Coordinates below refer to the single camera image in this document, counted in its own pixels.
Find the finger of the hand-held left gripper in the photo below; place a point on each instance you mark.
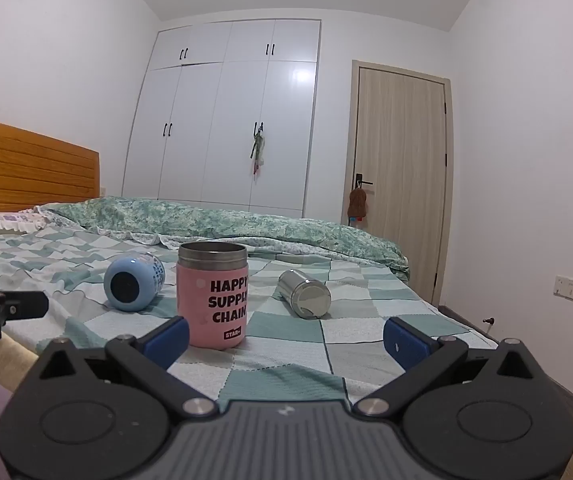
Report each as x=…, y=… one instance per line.
x=24, y=305

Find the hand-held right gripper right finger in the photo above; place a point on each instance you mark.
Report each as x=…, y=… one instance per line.
x=407, y=346

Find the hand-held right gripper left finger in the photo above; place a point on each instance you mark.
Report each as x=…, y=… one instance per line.
x=166, y=341

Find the light blue cup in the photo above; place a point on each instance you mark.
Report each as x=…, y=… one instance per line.
x=131, y=282

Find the stainless steel cup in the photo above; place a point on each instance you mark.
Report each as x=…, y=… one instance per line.
x=302, y=293

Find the pink printed cup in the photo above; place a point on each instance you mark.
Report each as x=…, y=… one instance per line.
x=212, y=296

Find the frilled floral pillow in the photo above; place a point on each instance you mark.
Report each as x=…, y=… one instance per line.
x=1, y=220

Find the wooden headboard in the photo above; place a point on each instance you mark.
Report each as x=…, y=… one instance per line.
x=26, y=165

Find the green floral duvet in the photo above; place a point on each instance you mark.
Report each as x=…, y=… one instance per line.
x=246, y=227

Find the brown plush toy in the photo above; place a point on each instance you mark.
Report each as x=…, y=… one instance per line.
x=357, y=204

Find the light wooden door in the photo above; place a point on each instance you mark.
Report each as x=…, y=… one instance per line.
x=401, y=170

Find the hanging green ornament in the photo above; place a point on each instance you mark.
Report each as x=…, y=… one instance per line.
x=258, y=149

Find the white wardrobe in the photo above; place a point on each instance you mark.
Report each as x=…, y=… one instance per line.
x=216, y=125

